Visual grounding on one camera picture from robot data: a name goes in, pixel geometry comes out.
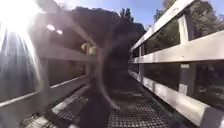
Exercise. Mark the dark trees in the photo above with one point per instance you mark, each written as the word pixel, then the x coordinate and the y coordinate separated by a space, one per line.
pixel 113 30

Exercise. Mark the wooden bridge railing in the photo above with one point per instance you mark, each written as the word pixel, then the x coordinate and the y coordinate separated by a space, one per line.
pixel 66 54
pixel 186 50

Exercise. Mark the metal mesh bridge deck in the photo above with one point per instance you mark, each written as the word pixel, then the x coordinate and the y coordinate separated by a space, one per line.
pixel 140 113

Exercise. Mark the green trees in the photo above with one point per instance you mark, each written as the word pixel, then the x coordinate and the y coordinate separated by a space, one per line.
pixel 206 20

